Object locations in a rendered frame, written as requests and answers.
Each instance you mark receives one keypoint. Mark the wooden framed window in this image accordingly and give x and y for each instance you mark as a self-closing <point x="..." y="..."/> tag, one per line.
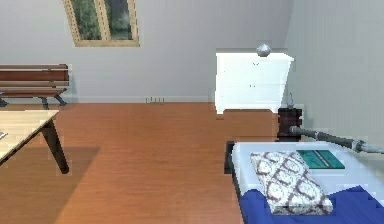
<point x="101" y="23"/>

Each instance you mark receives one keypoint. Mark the teal book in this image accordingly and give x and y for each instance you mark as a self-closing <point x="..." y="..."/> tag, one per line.
<point x="320" y="159"/>

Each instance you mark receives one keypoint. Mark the bed with blue blanket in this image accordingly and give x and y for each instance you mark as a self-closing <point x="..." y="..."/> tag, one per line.
<point x="300" y="186"/>

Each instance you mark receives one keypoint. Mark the white brown patterned pillow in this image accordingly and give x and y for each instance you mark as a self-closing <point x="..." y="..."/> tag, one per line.
<point x="290" y="181"/>

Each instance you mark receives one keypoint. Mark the brown wooden slatted bench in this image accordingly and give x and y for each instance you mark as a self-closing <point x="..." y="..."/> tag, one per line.
<point x="33" y="80"/>

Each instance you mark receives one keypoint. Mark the silver round ball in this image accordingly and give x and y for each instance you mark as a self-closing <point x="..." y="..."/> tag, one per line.
<point x="263" y="50"/>

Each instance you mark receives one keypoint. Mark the light wood table black legs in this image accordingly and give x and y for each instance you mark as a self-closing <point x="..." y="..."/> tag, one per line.
<point x="20" y="128"/>

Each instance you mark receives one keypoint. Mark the dark brown nightstand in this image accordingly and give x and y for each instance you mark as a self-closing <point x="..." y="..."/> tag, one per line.
<point x="288" y="123"/>

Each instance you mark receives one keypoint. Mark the white chest of drawers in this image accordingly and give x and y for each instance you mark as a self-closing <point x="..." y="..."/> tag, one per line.
<point x="251" y="81"/>

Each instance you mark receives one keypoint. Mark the small grey wall outlet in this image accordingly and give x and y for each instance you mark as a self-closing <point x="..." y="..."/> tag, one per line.
<point x="155" y="100"/>

